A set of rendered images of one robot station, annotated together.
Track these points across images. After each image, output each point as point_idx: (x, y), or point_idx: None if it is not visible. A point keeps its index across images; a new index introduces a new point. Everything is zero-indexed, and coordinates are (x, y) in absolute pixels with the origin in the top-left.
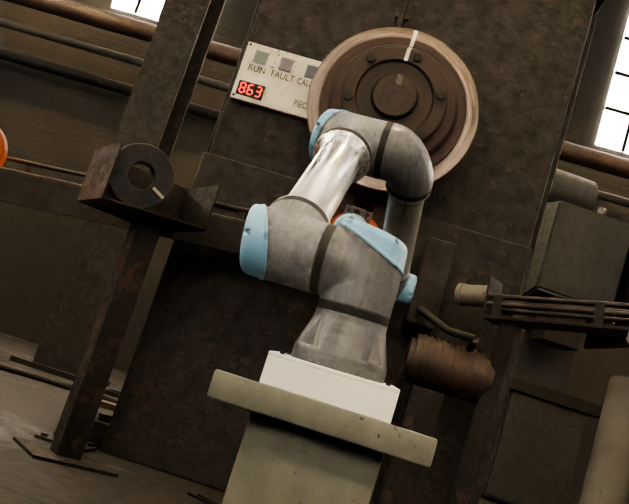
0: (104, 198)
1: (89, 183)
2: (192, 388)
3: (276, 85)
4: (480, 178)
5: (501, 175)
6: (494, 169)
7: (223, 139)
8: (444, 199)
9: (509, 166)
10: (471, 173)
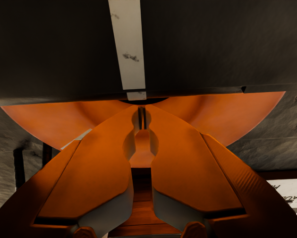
0: None
1: None
2: None
3: None
4: (11, 179)
5: None
6: (7, 188)
7: None
8: (29, 153)
9: None
10: (26, 180)
